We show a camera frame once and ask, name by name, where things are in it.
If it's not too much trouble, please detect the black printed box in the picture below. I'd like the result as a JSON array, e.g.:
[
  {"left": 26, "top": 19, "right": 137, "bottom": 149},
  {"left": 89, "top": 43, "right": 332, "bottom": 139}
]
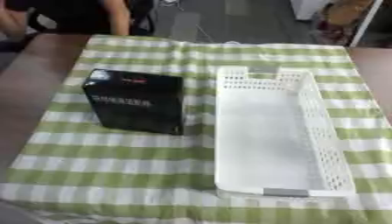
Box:
[{"left": 80, "top": 68, "right": 186, "bottom": 137}]

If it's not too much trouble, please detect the white perforated plastic basket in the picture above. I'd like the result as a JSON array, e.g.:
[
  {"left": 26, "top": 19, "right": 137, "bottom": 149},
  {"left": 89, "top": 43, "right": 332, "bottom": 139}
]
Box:
[{"left": 213, "top": 66, "right": 359, "bottom": 199}]

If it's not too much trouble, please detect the white cabinet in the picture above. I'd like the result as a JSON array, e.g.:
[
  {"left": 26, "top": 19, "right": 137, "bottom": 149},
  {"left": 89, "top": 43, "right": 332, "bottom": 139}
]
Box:
[{"left": 289, "top": 0, "right": 334, "bottom": 21}]

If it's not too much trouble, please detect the person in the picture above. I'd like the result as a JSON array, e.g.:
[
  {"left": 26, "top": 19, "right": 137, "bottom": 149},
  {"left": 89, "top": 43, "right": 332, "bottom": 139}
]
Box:
[{"left": 0, "top": 0, "right": 157, "bottom": 43}]

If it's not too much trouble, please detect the brown and red bag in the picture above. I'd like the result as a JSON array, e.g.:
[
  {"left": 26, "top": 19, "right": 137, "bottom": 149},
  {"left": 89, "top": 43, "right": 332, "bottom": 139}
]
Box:
[{"left": 311, "top": 0, "right": 377, "bottom": 46}]

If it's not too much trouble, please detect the white slanted pole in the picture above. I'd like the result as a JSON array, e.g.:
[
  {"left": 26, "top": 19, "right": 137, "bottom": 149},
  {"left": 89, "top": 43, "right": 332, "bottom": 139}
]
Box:
[{"left": 347, "top": 0, "right": 386, "bottom": 48}]

